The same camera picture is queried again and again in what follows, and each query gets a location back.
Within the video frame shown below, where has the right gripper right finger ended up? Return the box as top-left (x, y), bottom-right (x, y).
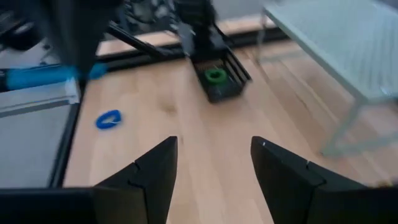
top-left (251, 136), bottom-right (368, 224)

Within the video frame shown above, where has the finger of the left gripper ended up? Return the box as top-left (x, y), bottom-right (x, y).
top-left (68, 54), bottom-right (88, 80)
top-left (85, 54), bottom-right (100, 80)

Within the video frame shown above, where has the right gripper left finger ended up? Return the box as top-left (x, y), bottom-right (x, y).
top-left (93, 136), bottom-right (178, 224)

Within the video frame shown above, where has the green coil wrist keychain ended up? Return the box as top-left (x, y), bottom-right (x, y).
top-left (203, 68), bottom-right (229, 87)

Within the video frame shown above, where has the pale perforated metal desk riser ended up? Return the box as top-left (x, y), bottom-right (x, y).
top-left (256, 0), bottom-right (398, 158)

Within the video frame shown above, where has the black plastic mesh basket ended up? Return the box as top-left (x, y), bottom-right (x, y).
top-left (192, 51), bottom-right (253, 105)

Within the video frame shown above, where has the white frame bracket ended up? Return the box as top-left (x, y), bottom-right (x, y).
top-left (0, 77), bottom-right (80, 118)

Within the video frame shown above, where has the blue coil wrist keychain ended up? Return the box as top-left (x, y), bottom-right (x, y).
top-left (95, 109), bottom-right (123, 131)

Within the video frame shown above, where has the black table frame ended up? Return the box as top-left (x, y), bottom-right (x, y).
top-left (46, 18), bottom-right (290, 189)

